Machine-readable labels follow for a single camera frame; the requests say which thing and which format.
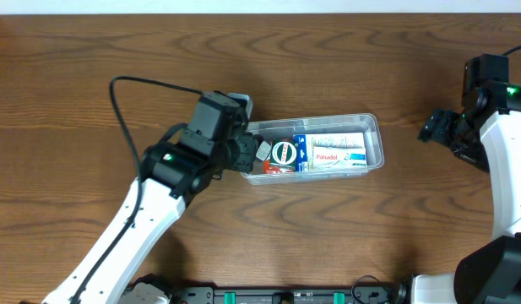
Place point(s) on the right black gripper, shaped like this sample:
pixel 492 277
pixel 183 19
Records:
pixel 436 127

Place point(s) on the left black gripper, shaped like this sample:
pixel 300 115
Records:
pixel 252 142

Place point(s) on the black bottle white cap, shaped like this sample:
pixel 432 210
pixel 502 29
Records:
pixel 263 151

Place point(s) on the red and white box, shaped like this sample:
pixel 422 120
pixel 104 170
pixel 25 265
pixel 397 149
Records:
pixel 268 168

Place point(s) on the dark green square box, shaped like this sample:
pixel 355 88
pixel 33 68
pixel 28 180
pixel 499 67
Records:
pixel 284 154

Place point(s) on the blue cooling patch box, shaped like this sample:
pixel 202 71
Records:
pixel 307 142

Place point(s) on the white Panadol box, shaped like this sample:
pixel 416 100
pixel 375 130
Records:
pixel 324 158

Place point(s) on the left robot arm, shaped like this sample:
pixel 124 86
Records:
pixel 170 176

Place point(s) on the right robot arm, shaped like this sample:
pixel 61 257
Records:
pixel 487 134

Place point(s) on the clear plastic container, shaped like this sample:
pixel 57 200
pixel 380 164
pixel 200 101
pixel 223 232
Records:
pixel 281 129

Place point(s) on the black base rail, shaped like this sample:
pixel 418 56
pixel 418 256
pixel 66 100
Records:
pixel 264 296

